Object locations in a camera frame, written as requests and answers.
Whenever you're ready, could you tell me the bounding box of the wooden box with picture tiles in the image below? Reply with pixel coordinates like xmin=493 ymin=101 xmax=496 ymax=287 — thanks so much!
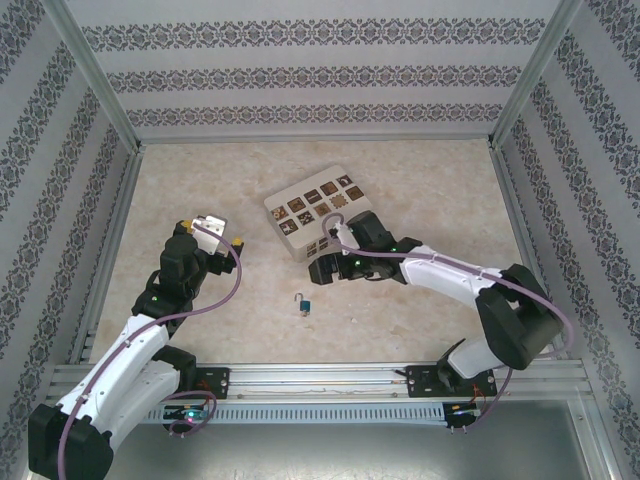
xmin=263 ymin=164 xmax=373 ymax=264

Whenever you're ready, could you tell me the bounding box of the small controller board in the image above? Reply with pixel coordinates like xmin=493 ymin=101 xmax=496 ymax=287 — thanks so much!
xmin=161 ymin=403 xmax=209 ymax=437
xmin=446 ymin=401 xmax=482 ymax=434

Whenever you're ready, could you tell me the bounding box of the grey metal sheet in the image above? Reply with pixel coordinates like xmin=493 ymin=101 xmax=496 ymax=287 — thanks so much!
xmin=22 ymin=399 xmax=619 ymax=480

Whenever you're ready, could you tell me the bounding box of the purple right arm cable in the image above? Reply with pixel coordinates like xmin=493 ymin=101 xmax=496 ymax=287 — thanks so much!
xmin=321 ymin=211 xmax=576 ymax=432

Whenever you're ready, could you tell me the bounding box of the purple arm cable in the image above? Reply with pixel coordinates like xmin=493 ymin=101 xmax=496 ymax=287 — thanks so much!
xmin=55 ymin=221 xmax=245 ymax=480
xmin=321 ymin=211 xmax=576 ymax=432

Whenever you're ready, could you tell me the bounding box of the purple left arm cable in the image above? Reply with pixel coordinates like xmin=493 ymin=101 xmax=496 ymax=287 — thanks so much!
xmin=55 ymin=221 xmax=245 ymax=480

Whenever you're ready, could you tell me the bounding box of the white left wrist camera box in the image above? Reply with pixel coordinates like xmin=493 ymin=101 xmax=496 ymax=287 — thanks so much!
xmin=191 ymin=214 xmax=230 ymax=257

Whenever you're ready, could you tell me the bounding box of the aluminium side rail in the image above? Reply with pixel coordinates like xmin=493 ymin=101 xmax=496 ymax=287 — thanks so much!
xmin=68 ymin=144 xmax=146 ymax=364
xmin=488 ymin=142 xmax=570 ymax=361

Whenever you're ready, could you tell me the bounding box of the aluminium mounting rail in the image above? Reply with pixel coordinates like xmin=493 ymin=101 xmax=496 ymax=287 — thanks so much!
xmin=47 ymin=361 xmax=597 ymax=404

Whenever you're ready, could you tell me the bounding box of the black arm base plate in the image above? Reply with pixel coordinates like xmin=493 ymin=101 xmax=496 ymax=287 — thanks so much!
xmin=401 ymin=364 xmax=499 ymax=399
xmin=139 ymin=366 xmax=232 ymax=402

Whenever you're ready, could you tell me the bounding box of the grey slotted cable duct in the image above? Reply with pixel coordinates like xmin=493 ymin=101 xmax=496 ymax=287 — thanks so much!
xmin=139 ymin=403 xmax=447 ymax=427

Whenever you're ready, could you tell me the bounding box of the aluminium frame post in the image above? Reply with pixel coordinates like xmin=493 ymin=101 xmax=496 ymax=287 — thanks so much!
xmin=40 ymin=0 xmax=145 ymax=154
xmin=486 ymin=0 xmax=585 ymax=147

